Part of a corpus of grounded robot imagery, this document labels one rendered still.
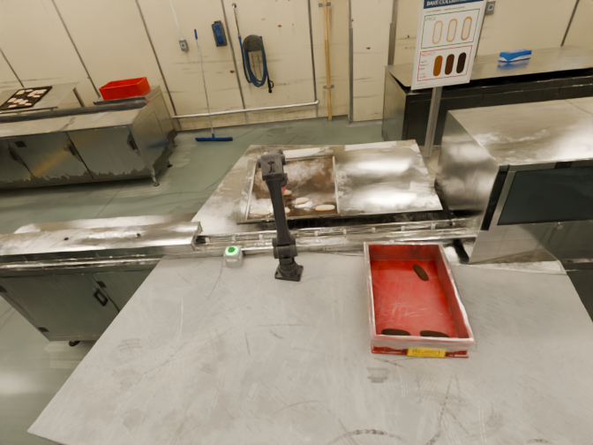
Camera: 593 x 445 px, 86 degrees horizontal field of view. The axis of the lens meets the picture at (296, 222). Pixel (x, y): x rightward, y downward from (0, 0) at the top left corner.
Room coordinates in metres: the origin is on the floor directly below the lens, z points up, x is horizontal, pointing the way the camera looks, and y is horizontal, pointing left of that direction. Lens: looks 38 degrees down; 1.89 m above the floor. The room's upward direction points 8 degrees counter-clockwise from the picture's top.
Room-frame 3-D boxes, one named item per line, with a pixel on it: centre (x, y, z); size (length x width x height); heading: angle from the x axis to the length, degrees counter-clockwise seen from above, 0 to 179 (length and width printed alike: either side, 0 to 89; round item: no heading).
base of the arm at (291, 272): (1.00, 0.06, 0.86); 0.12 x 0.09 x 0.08; 71
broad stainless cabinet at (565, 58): (3.11, -2.09, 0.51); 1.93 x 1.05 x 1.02; 83
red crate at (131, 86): (4.53, 1.96, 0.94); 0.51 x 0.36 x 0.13; 87
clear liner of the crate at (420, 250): (0.76, -0.39, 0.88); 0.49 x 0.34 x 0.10; 168
